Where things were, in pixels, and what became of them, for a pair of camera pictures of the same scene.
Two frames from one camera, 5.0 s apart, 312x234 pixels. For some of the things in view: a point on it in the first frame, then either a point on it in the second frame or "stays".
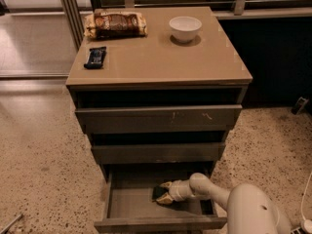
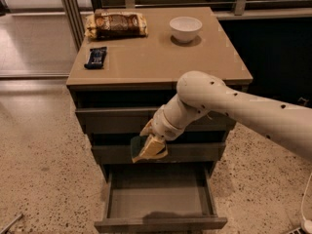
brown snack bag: [115, 24] stays
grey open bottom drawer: [130, 206] stays
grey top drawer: [98, 121] stays
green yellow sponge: [159, 191] → [136, 144]
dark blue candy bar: [96, 58] stays
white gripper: [176, 191] → [163, 128]
